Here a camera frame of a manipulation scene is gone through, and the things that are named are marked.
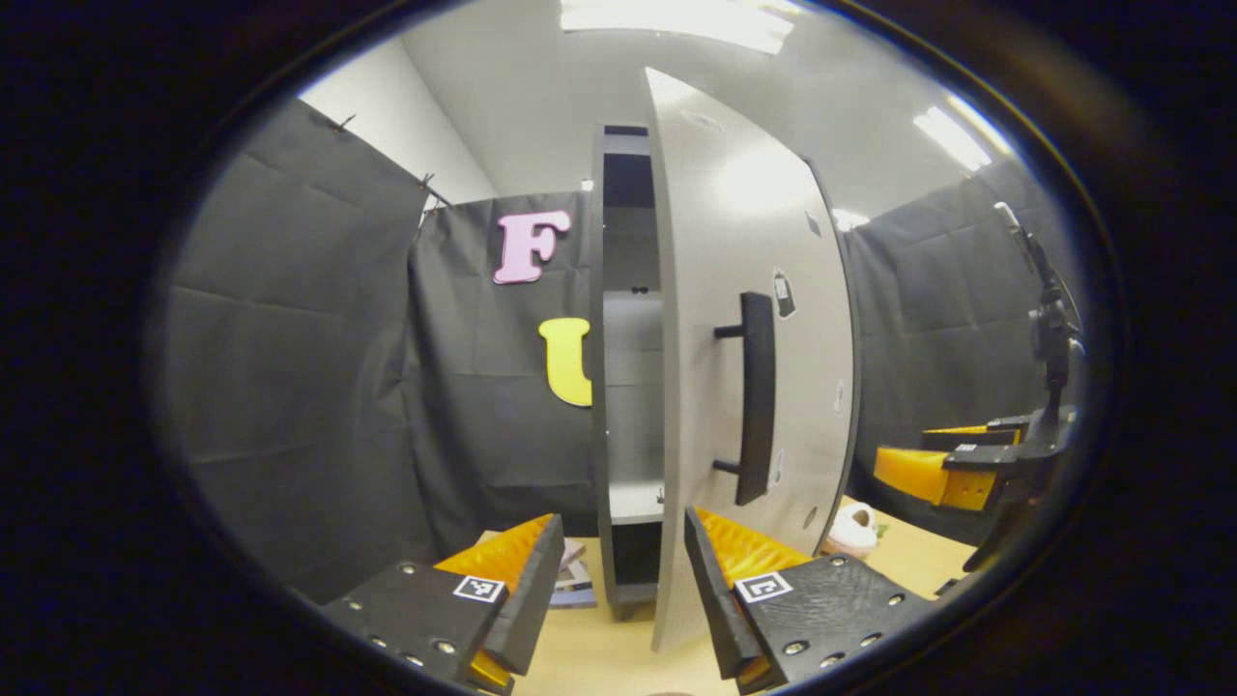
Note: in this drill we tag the grey cabinet door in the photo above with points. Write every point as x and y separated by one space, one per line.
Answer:
696 242

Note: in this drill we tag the small ceiling light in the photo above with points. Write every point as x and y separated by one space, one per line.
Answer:
850 219

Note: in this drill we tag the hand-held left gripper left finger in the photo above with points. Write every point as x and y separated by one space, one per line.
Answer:
532 599

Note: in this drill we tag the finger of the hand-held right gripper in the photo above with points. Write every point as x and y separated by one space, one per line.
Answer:
976 432
918 474

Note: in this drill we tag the dark grey cabinet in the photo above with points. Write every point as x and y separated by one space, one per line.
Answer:
596 387

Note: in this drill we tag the large ceiling light panel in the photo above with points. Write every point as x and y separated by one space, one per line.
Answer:
676 21

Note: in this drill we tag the printed booklet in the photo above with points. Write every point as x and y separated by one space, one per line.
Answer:
575 580

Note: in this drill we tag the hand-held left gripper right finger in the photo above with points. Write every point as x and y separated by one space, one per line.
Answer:
710 599

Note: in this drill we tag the long ceiling light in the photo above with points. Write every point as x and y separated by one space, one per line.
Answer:
957 135

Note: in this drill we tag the white cabinet shelf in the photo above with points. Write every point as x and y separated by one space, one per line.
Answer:
633 503

